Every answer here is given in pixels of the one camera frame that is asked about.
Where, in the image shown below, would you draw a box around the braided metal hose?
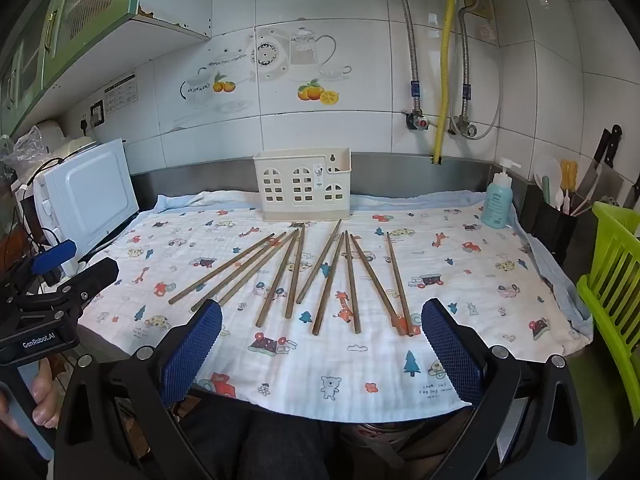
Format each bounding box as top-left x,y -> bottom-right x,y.
456,0 -> 483,121
376,0 -> 421,111

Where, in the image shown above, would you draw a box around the black handled kitchen knife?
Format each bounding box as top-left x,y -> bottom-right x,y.
622,172 -> 640,208
597,124 -> 623,196

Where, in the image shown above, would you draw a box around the white rounded appliance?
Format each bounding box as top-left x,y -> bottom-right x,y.
30,121 -> 68,158

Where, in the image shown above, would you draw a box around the white flexible hose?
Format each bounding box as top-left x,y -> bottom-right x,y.
467,35 -> 502,141

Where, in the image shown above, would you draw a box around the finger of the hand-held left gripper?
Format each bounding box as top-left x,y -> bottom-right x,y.
31,240 -> 78,276
57,257 -> 121,311

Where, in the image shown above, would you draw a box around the clear plastic bag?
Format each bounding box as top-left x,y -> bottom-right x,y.
0,127 -> 51,176

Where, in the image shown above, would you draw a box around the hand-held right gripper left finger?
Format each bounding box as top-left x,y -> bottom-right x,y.
54,299 -> 223,480

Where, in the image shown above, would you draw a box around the wall label sticker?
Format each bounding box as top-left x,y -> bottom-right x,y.
104,74 -> 138,113

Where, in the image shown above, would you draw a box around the green wall cabinet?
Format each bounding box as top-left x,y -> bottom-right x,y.
0,0 -> 213,136

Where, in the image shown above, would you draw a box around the white rice spoon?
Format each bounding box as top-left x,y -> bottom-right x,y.
533,156 -> 561,196

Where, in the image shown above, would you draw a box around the person's dark trousers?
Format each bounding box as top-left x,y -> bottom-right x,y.
170,392 -> 351,480

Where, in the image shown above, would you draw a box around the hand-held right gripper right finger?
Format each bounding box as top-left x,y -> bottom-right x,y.
421,298 -> 587,480

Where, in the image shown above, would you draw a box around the white cartoon printed cloth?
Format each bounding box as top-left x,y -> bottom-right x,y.
75,202 -> 593,423

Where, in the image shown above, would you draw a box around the metal angle valve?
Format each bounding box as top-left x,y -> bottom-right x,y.
452,116 -> 478,140

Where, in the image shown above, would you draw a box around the black cable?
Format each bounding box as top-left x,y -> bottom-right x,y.
20,157 -> 66,196

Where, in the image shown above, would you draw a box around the green plastic rack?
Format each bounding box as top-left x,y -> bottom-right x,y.
576,201 -> 640,433

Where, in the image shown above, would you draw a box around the person's left hand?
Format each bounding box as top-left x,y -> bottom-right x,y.
0,360 -> 66,438

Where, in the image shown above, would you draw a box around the black handled cleaver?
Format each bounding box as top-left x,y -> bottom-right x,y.
575,129 -> 613,201

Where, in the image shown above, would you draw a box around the yellow gas hose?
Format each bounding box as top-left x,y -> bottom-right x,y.
432,0 -> 457,166

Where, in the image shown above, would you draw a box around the cream kitchen appliance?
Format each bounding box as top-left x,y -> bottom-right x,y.
50,137 -> 98,158

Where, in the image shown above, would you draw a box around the black utensil container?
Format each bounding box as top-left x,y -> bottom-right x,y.
530,187 -> 598,268

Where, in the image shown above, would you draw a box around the red handled valve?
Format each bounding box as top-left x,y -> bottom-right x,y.
405,109 -> 432,132

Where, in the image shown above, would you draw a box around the yellow bottle brush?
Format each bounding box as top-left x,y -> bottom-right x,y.
560,159 -> 580,196

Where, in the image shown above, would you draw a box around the teal soap pump bottle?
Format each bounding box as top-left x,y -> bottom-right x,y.
480,157 -> 522,231

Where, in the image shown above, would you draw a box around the brown wooden chopstick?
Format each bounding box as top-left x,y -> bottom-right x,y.
296,218 -> 343,305
168,233 -> 276,306
312,232 -> 346,337
349,233 -> 408,337
219,228 -> 300,308
255,230 -> 301,328
344,230 -> 362,335
285,225 -> 306,320
385,231 -> 412,337
191,232 -> 288,313

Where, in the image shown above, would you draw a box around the cream plastic utensil holder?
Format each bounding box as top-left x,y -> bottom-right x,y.
253,147 -> 352,222

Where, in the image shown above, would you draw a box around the white microwave oven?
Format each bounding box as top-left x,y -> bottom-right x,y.
32,138 -> 140,261

